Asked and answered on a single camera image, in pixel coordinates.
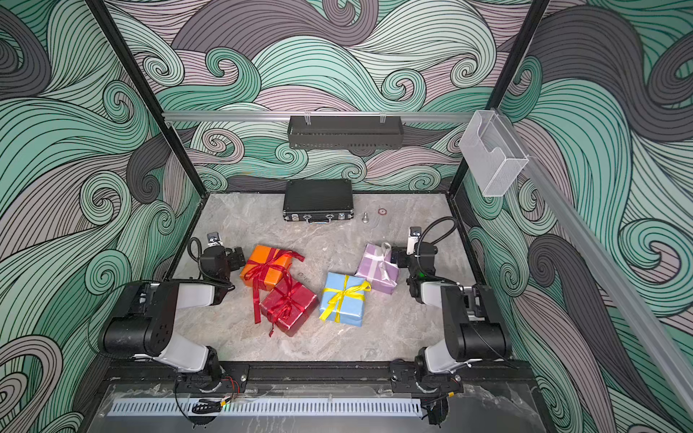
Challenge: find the purple gift box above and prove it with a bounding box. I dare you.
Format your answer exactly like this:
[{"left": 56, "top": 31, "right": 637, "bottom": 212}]
[{"left": 356, "top": 242, "right": 399, "bottom": 295}]

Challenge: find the yellow ribbon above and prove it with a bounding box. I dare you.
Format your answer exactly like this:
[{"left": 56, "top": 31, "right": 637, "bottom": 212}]
[{"left": 318, "top": 274, "right": 374, "bottom": 325}]

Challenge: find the blue gift box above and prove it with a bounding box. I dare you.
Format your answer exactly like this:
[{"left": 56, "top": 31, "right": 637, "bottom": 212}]
[{"left": 318, "top": 271, "right": 372, "bottom": 328}]

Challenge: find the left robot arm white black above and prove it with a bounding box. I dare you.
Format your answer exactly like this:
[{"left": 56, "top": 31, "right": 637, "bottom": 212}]
[{"left": 97, "top": 244, "right": 247, "bottom": 381}]

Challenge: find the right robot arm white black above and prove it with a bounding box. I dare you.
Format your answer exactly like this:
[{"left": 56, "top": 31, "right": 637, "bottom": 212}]
[{"left": 391, "top": 242, "right": 512, "bottom": 375}]

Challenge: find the red ribbon on orange box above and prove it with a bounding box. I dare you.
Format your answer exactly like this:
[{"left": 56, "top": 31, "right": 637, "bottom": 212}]
[{"left": 243, "top": 247, "right": 305, "bottom": 325}]

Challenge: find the orange gift box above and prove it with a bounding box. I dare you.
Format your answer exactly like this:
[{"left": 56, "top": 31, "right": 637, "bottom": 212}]
[{"left": 240, "top": 244, "right": 294, "bottom": 290}]

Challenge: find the red gift box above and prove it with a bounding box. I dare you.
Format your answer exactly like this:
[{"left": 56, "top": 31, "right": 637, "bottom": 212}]
[{"left": 259, "top": 277, "right": 319, "bottom": 337}]

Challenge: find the black hard case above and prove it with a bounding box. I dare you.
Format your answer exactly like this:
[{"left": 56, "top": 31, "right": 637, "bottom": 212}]
[{"left": 283, "top": 179, "right": 355, "bottom": 224}]

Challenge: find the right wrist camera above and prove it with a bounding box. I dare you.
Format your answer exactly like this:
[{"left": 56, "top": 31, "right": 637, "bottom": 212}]
[{"left": 406, "top": 227, "right": 422, "bottom": 255}]

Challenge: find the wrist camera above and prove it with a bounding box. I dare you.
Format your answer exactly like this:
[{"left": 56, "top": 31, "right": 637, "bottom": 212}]
[
  {"left": 406, "top": 227, "right": 422, "bottom": 255},
  {"left": 207, "top": 232, "right": 223, "bottom": 247}
]

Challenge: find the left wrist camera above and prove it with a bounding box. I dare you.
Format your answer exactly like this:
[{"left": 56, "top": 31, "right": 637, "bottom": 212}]
[{"left": 207, "top": 232, "right": 223, "bottom": 247}]

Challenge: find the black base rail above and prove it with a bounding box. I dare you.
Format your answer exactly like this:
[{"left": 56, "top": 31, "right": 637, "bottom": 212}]
[{"left": 105, "top": 360, "right": 534, "bottom": 393}]

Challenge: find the clear plastic wall bin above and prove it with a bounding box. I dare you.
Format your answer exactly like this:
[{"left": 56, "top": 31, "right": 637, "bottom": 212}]
[{"left": 459, "top": 110, "right": 529, "bottom": 198}]

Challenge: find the aluminium rail back wall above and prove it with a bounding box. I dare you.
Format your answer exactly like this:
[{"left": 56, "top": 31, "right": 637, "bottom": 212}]
[{"left": 162, "top": 109, "right": 473, "bottom": 124}]

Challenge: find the aluminium rail wall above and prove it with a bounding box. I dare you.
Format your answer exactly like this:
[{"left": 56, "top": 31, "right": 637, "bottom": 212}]
[
  {"left": 162, "top": 109, "right": 473, "bottom": 124},
  {"left": 491, "top": 109, "right": 692, "bottom": 414}
]

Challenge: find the black wall tray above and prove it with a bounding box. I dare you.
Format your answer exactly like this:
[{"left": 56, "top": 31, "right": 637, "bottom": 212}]
[{"left": 287, "top": 117, "right": 404, "bottom": 151}]

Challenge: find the white slotted cable duct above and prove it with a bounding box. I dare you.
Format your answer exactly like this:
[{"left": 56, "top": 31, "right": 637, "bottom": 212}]
[{"left": 106, "top": 398, "right": 423, "bottom": 418}]

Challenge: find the aluminium rail right wall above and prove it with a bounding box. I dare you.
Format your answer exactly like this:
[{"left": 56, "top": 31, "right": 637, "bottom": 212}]
[{"left": 491, "top": 109, "right": 692, "bottom": 414}]

